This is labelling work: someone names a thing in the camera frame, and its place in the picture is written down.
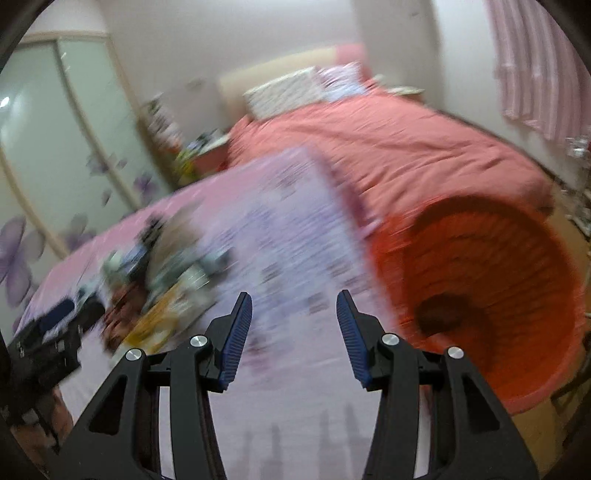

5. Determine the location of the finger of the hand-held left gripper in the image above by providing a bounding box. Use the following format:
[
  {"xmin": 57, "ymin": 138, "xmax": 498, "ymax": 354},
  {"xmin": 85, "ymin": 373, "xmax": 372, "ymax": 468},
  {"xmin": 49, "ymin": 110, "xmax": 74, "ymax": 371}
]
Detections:
[{"xmin": 39, "ymin": 295, "xmax": 108, "ymax": 334}]

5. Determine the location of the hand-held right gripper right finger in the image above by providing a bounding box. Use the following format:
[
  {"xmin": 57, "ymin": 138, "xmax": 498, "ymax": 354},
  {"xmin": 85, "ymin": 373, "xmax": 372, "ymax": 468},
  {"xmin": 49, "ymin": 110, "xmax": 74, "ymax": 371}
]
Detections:
[{"xmin": 336, "ymin": 290, "xmax": 541, "ymax": 480}]

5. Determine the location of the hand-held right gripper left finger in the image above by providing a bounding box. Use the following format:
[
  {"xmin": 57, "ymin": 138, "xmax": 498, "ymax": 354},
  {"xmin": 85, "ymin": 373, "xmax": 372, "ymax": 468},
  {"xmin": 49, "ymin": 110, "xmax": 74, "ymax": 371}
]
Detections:
[{"xmin": 46, "ymin": 292, "xmax": 254, "ymax": 480}]

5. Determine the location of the pile of mixed packaging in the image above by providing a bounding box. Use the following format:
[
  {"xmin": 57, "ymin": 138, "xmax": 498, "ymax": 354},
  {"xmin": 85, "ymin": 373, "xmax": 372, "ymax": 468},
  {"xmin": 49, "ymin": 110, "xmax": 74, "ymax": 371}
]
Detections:
[{"xmin": 99, "ymin": 212, "xmax": 236, "ymax": 356}]

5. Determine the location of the red plastic basket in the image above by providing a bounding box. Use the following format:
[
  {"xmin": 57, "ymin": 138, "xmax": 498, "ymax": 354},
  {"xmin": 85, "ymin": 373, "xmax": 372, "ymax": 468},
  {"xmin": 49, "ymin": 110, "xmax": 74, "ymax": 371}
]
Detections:
[{"xmin": 367, "ymin": 196, "xmax": 587, "ymax": 414}]

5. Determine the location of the pink lavender print bed sheet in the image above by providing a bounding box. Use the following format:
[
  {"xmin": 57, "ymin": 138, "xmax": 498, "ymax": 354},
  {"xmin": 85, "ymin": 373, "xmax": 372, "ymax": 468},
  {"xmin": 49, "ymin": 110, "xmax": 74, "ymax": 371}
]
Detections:
[{"xmin": 14, "ymin": 145, "xmax": 435, "ymax": 480}]

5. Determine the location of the wardrobe with purple flower print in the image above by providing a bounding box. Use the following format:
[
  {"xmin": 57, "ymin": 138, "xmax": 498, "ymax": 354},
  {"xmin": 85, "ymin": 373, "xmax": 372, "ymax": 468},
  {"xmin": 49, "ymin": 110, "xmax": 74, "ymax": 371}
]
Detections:
[{"xmin": 0, "ymin": 32, "xmax": 171, "ymax": 324}]

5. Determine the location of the pink nightstand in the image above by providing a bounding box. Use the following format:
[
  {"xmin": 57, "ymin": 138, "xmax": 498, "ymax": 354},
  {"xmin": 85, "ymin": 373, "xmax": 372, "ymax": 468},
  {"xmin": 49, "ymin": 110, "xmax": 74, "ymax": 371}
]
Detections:
[{"xmin": 191, "ymin": 134, "xmax": 232, "ymax": 178}]

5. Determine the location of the yellow plush toy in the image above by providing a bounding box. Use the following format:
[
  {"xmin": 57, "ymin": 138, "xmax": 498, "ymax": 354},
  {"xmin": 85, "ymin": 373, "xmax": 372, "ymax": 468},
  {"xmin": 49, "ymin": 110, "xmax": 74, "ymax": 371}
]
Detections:
[{"xmin": 174, "ymin": 143, "xmax": 199, "ymax": 185}]

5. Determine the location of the coral duvet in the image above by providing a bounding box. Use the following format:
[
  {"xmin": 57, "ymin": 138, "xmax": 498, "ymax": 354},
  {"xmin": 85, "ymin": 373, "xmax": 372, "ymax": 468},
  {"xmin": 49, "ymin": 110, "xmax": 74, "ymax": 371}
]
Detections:
[{"xmin": 224, "ymin": 76, "xmax": 557, "ymax": 241}]

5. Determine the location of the column of plush toys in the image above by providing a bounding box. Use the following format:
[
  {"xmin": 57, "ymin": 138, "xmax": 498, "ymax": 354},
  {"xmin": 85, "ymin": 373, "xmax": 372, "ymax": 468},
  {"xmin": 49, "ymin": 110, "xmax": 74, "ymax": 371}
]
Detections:
[{"xmin": 143, "ymin": 95, "xmax": 185, "ymax": 153}]

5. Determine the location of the white floral pillow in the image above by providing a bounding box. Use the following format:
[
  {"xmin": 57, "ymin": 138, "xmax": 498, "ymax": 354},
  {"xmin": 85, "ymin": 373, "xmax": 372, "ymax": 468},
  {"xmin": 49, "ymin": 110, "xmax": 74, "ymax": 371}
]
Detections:
[{"xmin": 244, "ymin": 67, "xmax": 326, "ymax": 120}]

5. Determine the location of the pink striped pillow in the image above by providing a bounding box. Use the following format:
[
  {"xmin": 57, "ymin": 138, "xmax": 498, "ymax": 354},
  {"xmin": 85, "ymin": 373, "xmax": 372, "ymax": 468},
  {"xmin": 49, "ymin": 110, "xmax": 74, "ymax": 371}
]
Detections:
[{"xmin": 318, "ymin": 62, "xmax": 365, "ymax": 100}]

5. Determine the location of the beige and pink headboard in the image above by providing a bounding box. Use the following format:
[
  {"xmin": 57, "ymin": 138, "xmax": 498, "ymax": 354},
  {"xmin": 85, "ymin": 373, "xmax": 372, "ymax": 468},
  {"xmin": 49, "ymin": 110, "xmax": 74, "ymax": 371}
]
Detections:
[{"xmin": 217, "ymin": 44, "xmax": 365, "ymax": 121}]

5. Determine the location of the pink striped curtain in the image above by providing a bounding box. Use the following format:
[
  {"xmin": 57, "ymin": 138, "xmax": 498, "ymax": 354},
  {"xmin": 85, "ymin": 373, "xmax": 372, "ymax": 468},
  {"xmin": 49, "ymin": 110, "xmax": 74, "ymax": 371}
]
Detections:
[{"xmin": 485, "ymin": 0, "xmax": 591, "ymax": 144}]

